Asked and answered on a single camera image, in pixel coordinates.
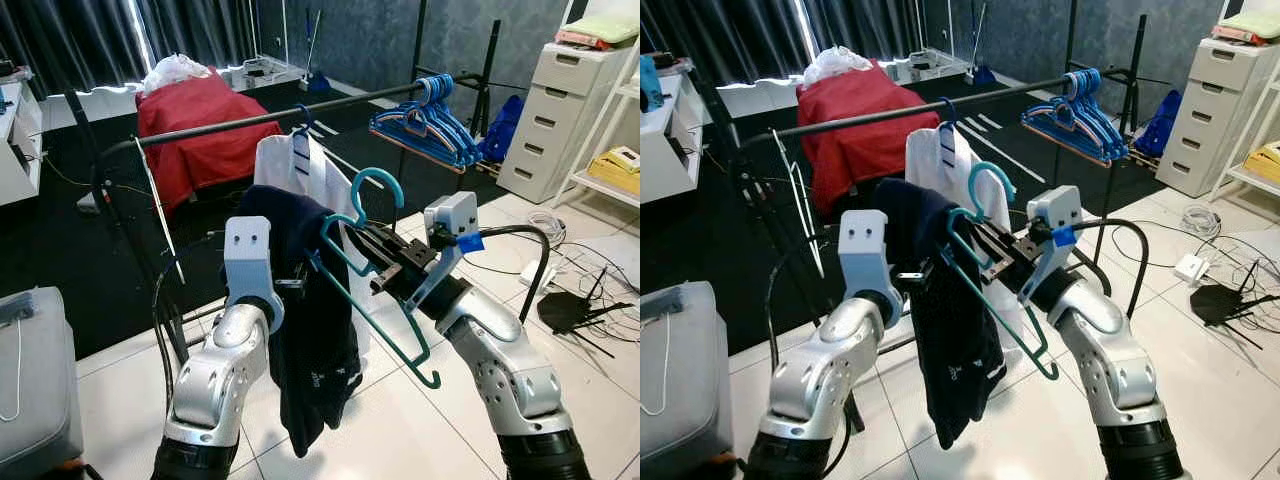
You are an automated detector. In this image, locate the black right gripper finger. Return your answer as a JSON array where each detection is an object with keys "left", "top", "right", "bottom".
[
  {"left": 955, "top": 230, "right": 996, "bottom": 265},
  {"left": 962, "top": 213, "right": 1006, "bottom": 246},
  {"left": 347, "top": 236, "right": 391, "bottom": 271},
  {"left": 352, "top": 220, "right": 401, "bottom": 253}
]

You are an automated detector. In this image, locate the teal plastic hanger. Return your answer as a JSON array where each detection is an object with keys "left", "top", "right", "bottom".
[
  {"left": 308, "top": 167, "right": 443, "bottom": 390},
  {"left": 945, "top": 160, "right": 1061, "bottom": 381}
]

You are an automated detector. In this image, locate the navy blue garment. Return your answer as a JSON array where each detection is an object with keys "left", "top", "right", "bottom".
[
  {"left": 872, "top": 178, "right": 1009, "bottom": 451},
  {"left": 235, "top": 185, "right": 364, "bottom": 459}
]

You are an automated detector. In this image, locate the white hanging garment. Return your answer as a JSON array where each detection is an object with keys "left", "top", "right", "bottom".
[
  {"left": 253, "top": 128, "right": 373, "bottom": 356},
  {"left": 905, "top": 122, "right": 991, "bottom": 251}
]

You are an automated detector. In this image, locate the red cloth cover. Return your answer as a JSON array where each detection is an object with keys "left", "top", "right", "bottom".
[
  {"left": 135, "top": 70, "right": 284, "bottom": 216},
  {"left": 795, "top": 62, "right": 943, "bottom": 216}
]

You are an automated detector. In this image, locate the thin white rod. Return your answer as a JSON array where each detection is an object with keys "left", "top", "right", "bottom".
[
  {"left": 770, "top": 130, "right": 827, "bottom": 281},
  {"left": 133, "top": 135, "right": 188, "bottom": 286}
]

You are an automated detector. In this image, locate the blue broom with dustpan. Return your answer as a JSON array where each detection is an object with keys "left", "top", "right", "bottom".
[
  {"left": 298, "top": 8, "right": 333, "bottom": 96},
  {"left": 968, "top": 0, "right": 999, "bottom": 89}
]

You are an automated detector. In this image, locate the black metal clothes rack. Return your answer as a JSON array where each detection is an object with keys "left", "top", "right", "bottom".
[
  {"left": 735, "top": 15, "right": 1151, "bottom": 431},
  {"left": 93, "top": 20, "right": 503, "bottom": 376}
]

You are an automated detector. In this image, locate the blue bag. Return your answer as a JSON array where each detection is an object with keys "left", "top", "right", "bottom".
[
  {"left": 477, "top": 95, "right": 526, "bottom": 166},
  {"left": 1135, "top": 88, "right": 1183, "bottom": 159}
]

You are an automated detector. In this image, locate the white low shelf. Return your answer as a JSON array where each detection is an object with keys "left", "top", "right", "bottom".
[
  {"left": 880, "top": 48, "right": 973, "bottom": 86},
  {"left": 218, "top": 57, "right": 306, "bottom": 93}
]

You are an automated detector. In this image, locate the white shelf unit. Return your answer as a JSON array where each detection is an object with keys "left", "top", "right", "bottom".
[
  {"left": 553, "top": 0, "right": 641, "bottom": 211},
  {"left": 1208, "top": 0, "right": 1280, "bottom": 206}
]

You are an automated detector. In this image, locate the white drawer cabinet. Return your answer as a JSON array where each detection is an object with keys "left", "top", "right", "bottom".
[
  {"left": 497, "top": 42, "right": 613, "bottom": 206},
  {"left": 1157, "top": 38, "right": 1263, "bottom": 198}
]

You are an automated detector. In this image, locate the white plastic bag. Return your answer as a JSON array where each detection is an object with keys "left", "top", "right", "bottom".
[
  {"left": 143, "top": 53, "right": 214, "bottom": 96},
  {"left": 803, "top": 45, "right": 873, "bottom": 89}
]

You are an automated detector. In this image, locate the yellow box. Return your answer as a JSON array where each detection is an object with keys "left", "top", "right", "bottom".
[
  {"left": 587, "top": 146, "right": 641, "bottom": 197},
  {"left": 1243, "top": 140, "right": 1280, "bottom": 186}
]

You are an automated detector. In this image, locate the teal cloth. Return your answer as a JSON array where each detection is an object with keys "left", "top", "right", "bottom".
[{"left": 640, "top": 55, "right": 663, "bottom": 113}]

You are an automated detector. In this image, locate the black curtain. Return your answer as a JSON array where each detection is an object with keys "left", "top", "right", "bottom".
[
  {"left": 0, "top": 0, "right": 263, "bottom": 98},
  {"left": 640, "top": 0, "right": 951, "bottom": 86}
]

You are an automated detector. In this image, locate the green folded towel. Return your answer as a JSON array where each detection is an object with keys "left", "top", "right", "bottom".
[
  {"left": 566, "top": 14, "right": 641, "bottom": 46},
  {"left": 1225, "top": 10, "right": 1280, "bottom": 39}
]

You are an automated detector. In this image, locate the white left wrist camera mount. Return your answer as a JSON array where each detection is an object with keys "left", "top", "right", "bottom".
[
  {"left": 222, "top": 215, "right": 274, "bottom": 301},
  {"left": 838, "top": 210, "right": 894, "bottom": 301}
]

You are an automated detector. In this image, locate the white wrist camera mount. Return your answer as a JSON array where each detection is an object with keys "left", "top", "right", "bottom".
[
  {"left": 405, "top": 192, "right": 486, "bottom": 313},
  {"left": 222, "top": 215, "right": 274, "bottom": 301},
  {"left": 838, "top": 210, "right": 894, "bottom": 301},
  {"left": 1018, "top": 185, "right": 1084, "bottom": 306}
]

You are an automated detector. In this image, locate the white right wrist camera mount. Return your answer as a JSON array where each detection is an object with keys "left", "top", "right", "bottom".
[
  {"left": 405, "top": 192, "right": 486, "bottom": 313},
  {"left": 1018, "top": 185, "right": 1084, "bottom": 306}
]

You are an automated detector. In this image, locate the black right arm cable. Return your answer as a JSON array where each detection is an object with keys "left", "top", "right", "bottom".
[
  {"left": 1070, "top": 217, "right": 1151, "bottom": 321},
  {"left": 468, "top": 224, "right": 554, "bottom": 323}
]

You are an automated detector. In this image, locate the coiled white cable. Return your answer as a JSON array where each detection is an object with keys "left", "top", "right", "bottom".
[
  {"left": 525, "top": 210, "right": 568, "bottom": 248},
  {"left": 1180, "top": 203, "right": 1223, "bottom": 241}
]

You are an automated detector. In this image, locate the white wire hanger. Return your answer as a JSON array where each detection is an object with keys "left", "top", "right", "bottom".
[
  {"left": 0, "top": 318, "right": 25, "bottom": 423},
  {"left": 640, "top": 312, "right": 669, "bottom": 416}
]

